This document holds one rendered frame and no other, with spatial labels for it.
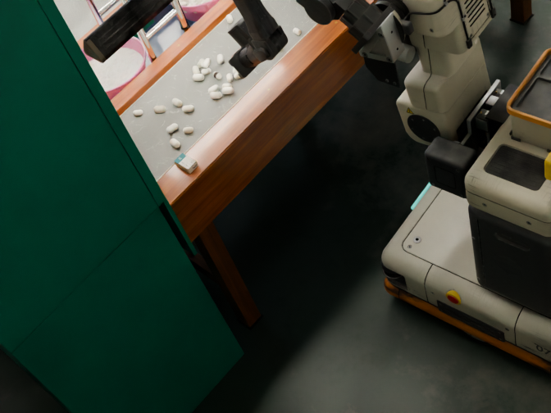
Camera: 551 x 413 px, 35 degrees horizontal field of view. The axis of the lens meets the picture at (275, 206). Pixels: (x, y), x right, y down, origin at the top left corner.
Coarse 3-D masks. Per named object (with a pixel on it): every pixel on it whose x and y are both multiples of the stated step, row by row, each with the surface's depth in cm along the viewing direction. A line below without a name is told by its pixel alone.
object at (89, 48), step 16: (128, 0) 243; (144, 0) 245; (160, 0) 247; (112, 16) 241; (128, 16) 243; (144, 16) 245; (96, 32) 239; (112, 32) 241; (128, 32) 243; (96, 48) 239; (112, 48) 241
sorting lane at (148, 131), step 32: (288, 0) 285; (224, 32) 283; (288, 32) 276; (192, 64) 278; (224, 64) 274; (160, 96) 273; (192, 96) 269; (224, 96) 266; (128, 128) 268; (160, 128) 264; (160, 160) 256
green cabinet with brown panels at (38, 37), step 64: (0, 0) 172; (0, 64) 178; (64, 64) 190; (0, 128) 185; (64, 128) 197; (0, 192) 192; (64, 192) 206; (128, 192) 221; (0, 256) 200; (64, 256) 215; (0, 320) 208
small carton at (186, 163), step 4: (180, 156) 249; (184, 156) 249; (176, 160) 248; (180, 160) 248; (184, 160) 248; (188, 160) 247; (192, 160) 247; (176, 164) 249; (180, 164) 247; (184, 164) 247; (188, 164) 246; (192, 164) 246; (196, 164) 247; (184, 168) 246; (188, 168) 245; (192, 168) 246; (188, 172) 247
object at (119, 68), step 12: (120, 48) 292; (108, 60) 290; (120, 60) 289; (132, 60) 288; (96, 72) 288; (108, 72) 286; (120, 72) 285; (132, 72) 284; (108, 84) 284; (120, 84) 282
